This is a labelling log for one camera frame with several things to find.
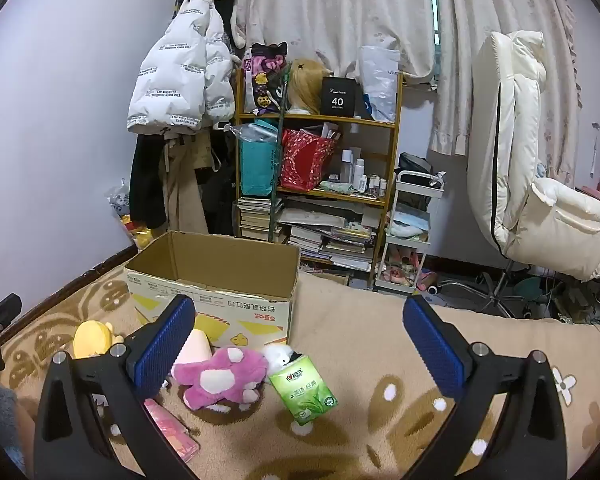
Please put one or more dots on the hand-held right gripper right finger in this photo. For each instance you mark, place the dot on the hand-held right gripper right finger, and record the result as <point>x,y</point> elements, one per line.
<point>437,350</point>

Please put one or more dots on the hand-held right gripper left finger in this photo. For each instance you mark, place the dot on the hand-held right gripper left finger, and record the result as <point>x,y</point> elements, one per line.
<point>165,345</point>

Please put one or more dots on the pale pink sponge block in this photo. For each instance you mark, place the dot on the pale pink sponge block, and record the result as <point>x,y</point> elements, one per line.
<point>195,347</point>

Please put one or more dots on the pink and white plush toy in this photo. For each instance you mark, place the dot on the pink and white plush toy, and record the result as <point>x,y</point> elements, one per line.
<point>220,375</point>

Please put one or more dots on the yellow plush toy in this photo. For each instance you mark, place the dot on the yellow plush toy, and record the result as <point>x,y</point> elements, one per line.
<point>92,340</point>

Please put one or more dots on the pink packet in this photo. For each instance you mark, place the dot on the pink packet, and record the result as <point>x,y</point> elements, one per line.
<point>172,432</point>

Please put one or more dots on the printed cardboard box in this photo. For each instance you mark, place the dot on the printed cardboard box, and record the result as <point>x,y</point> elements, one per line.
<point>220,270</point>

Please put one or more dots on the small white plush toy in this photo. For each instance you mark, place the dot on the small white plush toy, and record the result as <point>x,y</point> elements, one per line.
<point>280,357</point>

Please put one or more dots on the green tissue pack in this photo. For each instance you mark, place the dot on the green tissue pack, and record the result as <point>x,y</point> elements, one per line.
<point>302,390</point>

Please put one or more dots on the clear and yellow plastic bags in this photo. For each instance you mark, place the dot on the clear and yellow plastic bags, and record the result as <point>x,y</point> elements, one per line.
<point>130,230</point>

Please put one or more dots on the white rolling cart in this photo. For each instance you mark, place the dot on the white rolling cart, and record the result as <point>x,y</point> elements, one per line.
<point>410,230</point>

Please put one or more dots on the pile of books and magazines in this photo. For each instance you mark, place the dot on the pile of books and magazines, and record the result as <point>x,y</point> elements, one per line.
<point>330,240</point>

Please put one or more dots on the stack of books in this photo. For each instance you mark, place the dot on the stack of books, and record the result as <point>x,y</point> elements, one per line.
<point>257,220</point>

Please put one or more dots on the black coat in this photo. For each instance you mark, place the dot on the black coat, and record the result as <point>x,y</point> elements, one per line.
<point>147,185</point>

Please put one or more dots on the beige coat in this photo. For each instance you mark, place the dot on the beige coat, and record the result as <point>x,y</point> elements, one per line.
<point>185,185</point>

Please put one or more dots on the black bag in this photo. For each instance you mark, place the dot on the black bag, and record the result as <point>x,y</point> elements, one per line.
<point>412,162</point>

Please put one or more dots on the wooden shelf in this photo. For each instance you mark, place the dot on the wooden shelf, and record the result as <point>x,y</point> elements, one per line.
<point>390,160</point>

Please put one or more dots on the group of small bottles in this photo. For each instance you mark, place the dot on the group of small bottles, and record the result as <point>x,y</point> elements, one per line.
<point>360,170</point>

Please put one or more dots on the teal bag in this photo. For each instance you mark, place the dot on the teal bag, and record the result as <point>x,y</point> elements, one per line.
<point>257,167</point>

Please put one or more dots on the white padded chair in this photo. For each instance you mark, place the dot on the white padded chair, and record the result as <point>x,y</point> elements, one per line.
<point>520,160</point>

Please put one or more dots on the green pole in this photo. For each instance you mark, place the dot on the green pole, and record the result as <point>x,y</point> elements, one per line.
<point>280,160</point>

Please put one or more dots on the red patterned bag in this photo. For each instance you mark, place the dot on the red patterned bag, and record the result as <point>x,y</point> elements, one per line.
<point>305,160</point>

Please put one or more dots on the white plastic bag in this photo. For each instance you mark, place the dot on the white plastic bag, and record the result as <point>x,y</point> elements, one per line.
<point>380,85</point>

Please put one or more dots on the black box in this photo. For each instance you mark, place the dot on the black box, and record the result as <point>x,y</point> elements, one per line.
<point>338,97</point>

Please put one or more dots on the white puffer jacket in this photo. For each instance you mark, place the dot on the white puffer jacket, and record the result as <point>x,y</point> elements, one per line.
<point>180,70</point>

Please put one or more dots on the purple printed bag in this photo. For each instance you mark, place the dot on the purple printed bag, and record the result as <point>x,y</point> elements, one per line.
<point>262,80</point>

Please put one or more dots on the blonde wig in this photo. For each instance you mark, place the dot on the blonde wig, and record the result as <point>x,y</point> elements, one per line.
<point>305,85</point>

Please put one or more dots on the floral curtain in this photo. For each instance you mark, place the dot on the floral curtain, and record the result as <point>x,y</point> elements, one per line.
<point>330,10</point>
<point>505,10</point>

